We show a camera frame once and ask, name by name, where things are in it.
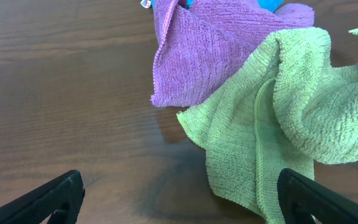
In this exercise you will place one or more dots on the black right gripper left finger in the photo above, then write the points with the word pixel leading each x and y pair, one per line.
pixel 57 201

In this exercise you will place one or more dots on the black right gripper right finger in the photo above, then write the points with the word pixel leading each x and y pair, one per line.
pixel 303 201

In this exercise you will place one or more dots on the light green microfiber cloth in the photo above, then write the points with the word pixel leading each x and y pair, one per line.
pixel 286 107

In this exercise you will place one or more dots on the purple microfiber cloth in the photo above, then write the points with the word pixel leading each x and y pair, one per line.
pixel 200 46

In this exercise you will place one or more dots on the blue microfiber cloth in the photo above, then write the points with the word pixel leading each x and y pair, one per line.
pixel 270 5

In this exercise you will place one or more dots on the white cloth label tag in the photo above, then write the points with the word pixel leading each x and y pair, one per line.
pixel 146 3

